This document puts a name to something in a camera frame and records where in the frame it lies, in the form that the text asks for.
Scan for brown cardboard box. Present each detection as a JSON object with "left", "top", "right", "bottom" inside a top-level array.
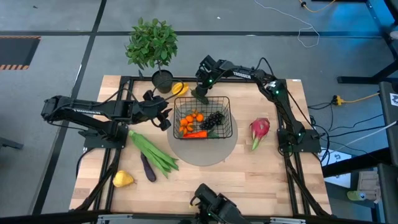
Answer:
[{"left": 357, "top": 170, "right": 381, "bottom": 200}]

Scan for white printed paper sheet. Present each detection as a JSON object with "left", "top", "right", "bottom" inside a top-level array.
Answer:
[{"left": 319, "top": 148, "right": 353, "bottom": 189}]

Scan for orange floor cable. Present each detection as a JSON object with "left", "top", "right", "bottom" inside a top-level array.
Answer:
[{"left": 298, "top": 0, "right": 337, "bottom": 13}]

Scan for orange mandarin cluster with leaves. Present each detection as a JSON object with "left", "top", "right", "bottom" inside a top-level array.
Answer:
[{"left": 178, "top": 114, "right": 196, "bottom": 136}]

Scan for purple toy eggplant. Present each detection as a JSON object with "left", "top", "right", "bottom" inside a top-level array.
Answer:
[{"left": 140, "top": 152, "right": 157, "bottom": 183}]

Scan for black table stand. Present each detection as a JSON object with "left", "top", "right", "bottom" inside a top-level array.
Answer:
[{"left": 337, "top": 0, "right": 398, "bottom": 85}]

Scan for dark toy grape bunch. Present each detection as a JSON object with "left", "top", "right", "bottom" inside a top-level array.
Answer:
[{"left": 199, "top": 111, "right": 225, "bottom": 131}]

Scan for yellow extension cable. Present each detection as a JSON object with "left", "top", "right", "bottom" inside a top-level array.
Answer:
[{"left": 331, "top": 91, "right": 381, "bottom": 107}]

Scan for yellow toy pear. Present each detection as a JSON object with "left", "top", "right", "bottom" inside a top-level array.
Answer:
[{"left": 112, "top": 170, "right": 136, "bottom": 188}]

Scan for black wire basket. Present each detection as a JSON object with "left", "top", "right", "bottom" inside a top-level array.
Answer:
[{"left": 173, "top": 96, "right": 233, "bottom": 140}]

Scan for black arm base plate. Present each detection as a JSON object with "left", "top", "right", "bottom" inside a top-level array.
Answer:
[
  {"left": 83, "top": 124, "right": 129, "bottom": 149},
  {"left": 277, "top": 128, "right": 322, "bottom": 154}
]

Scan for green bottle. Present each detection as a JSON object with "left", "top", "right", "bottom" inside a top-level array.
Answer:
[{"left": 346, "top": 190, "right": 368, "bottom": 202}]

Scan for white floor cable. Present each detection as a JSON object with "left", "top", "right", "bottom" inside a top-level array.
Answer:
[{"left": 254, "top": 0, "right": 320, "bottom": 49}]

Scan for orange toy carrot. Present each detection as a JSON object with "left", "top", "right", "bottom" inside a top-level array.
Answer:
[{"left": 182, "top": 129, "right": 220, "bottom": 139}]

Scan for potted green plant black pot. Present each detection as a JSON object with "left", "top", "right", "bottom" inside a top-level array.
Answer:
[{"left": 124, "top": 17, "right": 178, "bottom": 94}]

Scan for black floor mat hazard stripes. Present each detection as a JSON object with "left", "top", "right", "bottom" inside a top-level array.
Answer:
[{"left": 0, "top": 35, "right": 42, "bottom": 71}]

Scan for silver bracket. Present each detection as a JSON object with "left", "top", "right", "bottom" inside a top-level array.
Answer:
[
  {"left": 269, "top": 217, "right": 307, "bottom": 224},
  {"left": 97, "top": 213, "right": 134, "bottom": 223}
]

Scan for pink toy dragon fruit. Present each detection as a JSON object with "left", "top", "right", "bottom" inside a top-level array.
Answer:
[{"left": 249, "top": 117, "right": 271, "bottom": 151}]

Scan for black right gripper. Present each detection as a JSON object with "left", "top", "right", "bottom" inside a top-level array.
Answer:
[{"left": 195, "top": 55, "right": 223, "bottom": 95}]

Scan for black cable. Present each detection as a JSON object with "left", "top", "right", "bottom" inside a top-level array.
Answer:
[
  {"left": 323, "top": 124, "right": 386, "bottom": 139},
  {"left": 326, "top": 113, "right": 385, "bottom": 133}
]

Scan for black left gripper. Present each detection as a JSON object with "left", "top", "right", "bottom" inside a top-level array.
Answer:
[{"left": 139, "top": 90, "right": 174, "bottom": 131}]

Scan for dark green toy cucumber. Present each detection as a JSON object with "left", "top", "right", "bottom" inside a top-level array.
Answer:
[{"left": 190, "top": 88, "right": 210, "bottom": 105}]

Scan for black side desk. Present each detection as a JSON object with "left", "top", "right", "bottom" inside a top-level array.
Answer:
[{"left": 378, "top": 81, "right": 398, "bottom": 224}]

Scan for round grey mat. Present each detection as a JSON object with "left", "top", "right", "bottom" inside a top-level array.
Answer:
[{"left": 167, "top": 107, "right": 239, "bottom": 167}]

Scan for black aluminium table frame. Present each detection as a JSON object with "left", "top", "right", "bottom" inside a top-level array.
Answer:
[{"left": 74, "top": 75, "right": 332, "bottom": 217}]

